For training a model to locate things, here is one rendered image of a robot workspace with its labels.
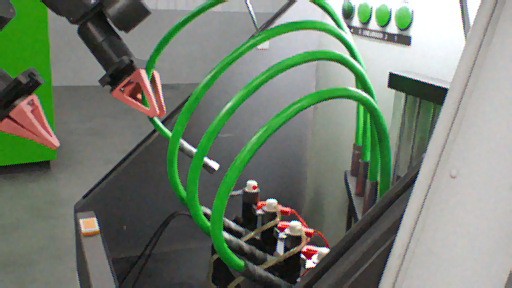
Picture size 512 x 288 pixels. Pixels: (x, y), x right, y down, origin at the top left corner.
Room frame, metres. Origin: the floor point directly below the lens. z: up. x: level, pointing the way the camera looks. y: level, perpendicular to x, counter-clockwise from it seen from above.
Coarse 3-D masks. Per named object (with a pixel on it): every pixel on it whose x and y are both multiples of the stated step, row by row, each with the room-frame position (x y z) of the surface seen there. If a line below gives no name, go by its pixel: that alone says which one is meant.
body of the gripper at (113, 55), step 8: (104, 40) 0.90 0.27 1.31; (112, 40) 0.91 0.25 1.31; (120, 40) 0.92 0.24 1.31; (96, 48) 0.90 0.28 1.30; (104, 48) 0.90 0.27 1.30; (112, 48) 0.90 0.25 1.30; (120, 48) 0.90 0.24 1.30; (128, 48) 0.92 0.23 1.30; (96, 56) 0.90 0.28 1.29; (104, 56) 0.89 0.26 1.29; (112, 56) 0.89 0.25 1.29; (120, 56) 0.89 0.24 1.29; (128, 56) 0.90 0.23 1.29; (104, 64) 0.89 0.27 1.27; (112, 64) 0.89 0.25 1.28; (120, 64) 0.86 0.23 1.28; (128, 64) 0.86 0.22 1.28; (112, 72) 0.86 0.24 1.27; (120, 72) 0.88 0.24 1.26; (104, 80) 0.86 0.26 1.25; (112, 80) 0.88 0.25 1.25
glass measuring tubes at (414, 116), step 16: (400, 80) 0.87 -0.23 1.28; (416, 80) 0.84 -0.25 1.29; (432, 80) 0.83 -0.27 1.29; (400, 96) 0.88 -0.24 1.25; (416, 96) 0.83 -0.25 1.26; (432, 96) 0.80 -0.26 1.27; (400, 112) 0.88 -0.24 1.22; (416, 112) 0.85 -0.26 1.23; (432, 112) 0.82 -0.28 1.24; (400, 128) 0.89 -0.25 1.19; (416, 128) 0.86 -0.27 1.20; (432, 128) 0.83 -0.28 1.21; (400, 144) 0.89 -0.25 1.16; (416, 144) 0.83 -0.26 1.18; (400, 160) 0.86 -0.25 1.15; (416, 160) 0.82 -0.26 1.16; (400, 176) 0.85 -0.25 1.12
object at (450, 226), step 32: (480, 0) 0.52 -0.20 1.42; (480, 32) 0.50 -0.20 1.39; (480, 64) 0.49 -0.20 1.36; (448, 96) 0.50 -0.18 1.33; (480, 96) 0.47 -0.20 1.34; (448, 128) 0.50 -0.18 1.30; (480, 128) 0.46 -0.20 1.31; (448, 160) 0.47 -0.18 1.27; (480, 160) 0.44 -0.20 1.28; (416, 192) 0.49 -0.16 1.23; (448, 192) 0.46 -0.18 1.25; (480, 192) 0.43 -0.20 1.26; (416, 224) 0.48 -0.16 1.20; (448, 224) 0.44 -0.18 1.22; (480, 224) 0.42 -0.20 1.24; (416, 256) 0.46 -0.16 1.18; (448, 256) 0.43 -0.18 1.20; (480, 256) 0.40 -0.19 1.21
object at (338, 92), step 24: (312, 96) 0.57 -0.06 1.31; (336, 96) 0.58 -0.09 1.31; (360, 96) 0.60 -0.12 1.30; (288, 120) 0.56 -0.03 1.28; (384, 120) 0.61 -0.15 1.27; (384, 144) 0.61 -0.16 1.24; (240, 168) 0.54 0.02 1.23; (384, 168) 0.62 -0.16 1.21; (384, 192) 0.62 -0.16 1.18; (216, 216) 0.53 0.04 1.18; (216, 240) 0.53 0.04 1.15; (240, 264) 0.54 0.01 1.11
